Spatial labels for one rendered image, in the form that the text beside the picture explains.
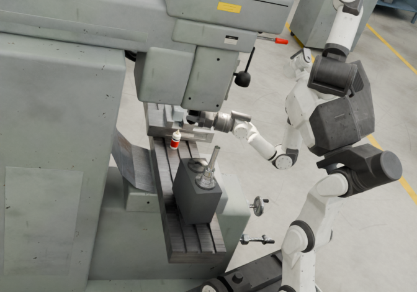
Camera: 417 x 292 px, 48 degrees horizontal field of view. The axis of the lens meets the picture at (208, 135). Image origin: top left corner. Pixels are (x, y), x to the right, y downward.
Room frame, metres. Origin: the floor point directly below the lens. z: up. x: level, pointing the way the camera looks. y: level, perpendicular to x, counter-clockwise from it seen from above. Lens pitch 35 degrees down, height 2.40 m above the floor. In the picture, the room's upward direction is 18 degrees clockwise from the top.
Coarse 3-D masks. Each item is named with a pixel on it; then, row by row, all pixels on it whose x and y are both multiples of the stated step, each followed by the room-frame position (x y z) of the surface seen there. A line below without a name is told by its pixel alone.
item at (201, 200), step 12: (180, 168) 1.57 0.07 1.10; (192, 168) 1.53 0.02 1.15; (180, 180) 1.54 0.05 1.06; (192, 180) 1.48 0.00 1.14; (216, 180) 1.52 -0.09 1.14; (180, 192) 1.52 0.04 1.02; (192, 192) 1.43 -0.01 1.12; (204, 192) 1.43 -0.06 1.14; (216, 192) 1.45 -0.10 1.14; (180, 204) 1.49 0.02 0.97; (192, 204) 1.41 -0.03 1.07; (204, 204) 1.43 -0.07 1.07; (216, 204) 1.46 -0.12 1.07; (192, 216) 1.41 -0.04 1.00; (204, 216) 1.44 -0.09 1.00
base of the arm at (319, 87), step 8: (320, 56) 1.60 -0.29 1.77; (312, 72) 1.56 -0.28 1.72; (352, 72) 1.55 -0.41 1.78; (312, 80) 1.56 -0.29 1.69; (352, 80) 1.54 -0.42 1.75; (312, 88) 1.57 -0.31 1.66; (320, 88) 1.56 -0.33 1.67; (328, 88) 1.55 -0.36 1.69; (336, 88) 1.56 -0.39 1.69; (344, 88) 1.54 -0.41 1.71; (344, 96) 1.54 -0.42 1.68
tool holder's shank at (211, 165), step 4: (216, 148) 1.48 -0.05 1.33; (212, 152) 1.49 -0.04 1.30; (216, 152) 1.48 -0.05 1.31; (212, 156) 1.48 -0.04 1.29; (216, 156) 1.48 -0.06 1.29; (212, 160) 1.48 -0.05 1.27; (208, 164) 1.48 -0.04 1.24; (212, 164) 1.48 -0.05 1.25; (208, 168) 1.48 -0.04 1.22; (212, 168) 1.48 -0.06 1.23
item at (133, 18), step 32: (0, 0) 1.40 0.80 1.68; (32, 0) 1.44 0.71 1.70; (64, 0) 1.48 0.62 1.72; (96, 0) 1.52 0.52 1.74; (128, 0) 1.57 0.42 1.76; (160, 0) 1.66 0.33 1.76; (32, 32) 1.44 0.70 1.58; (64, 32) 1.48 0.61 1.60; (96, 32) 1.52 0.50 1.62; (128, 32) 1.56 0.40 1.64; (160, 32) 1.61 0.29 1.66
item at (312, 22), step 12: (300, 0) 6.56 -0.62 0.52; (312, 0) 6.32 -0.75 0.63; (324, 0) 6.10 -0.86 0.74; (372, 0) 6.42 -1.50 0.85; (300, 12) 6.46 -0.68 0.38; (312, 12) 6.22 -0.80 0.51; (324, 12) 6.13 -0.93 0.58; (336, 12) 6.21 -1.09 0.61; (300, 24) 6.36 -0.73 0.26; (312, 24) 6.13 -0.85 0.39; (324, 24) 6.16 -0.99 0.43; (360, 24) 6.42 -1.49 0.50; (300, 36) 6.26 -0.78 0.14; (312, 36) 6.11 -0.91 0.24; (324, 36) 6.20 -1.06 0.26; (360, 36) 6.46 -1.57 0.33
